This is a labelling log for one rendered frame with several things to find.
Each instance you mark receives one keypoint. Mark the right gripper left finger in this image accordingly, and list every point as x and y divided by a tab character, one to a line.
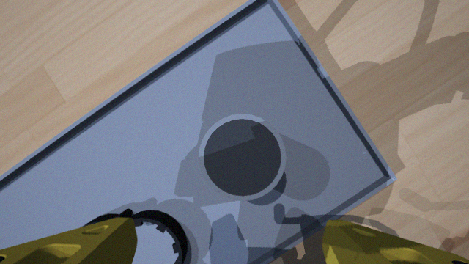
112	241

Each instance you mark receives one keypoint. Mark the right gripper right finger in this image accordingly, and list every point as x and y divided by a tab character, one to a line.
345	242

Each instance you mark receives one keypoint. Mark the blue-grey rectangular tray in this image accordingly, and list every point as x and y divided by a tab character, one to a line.
139	149

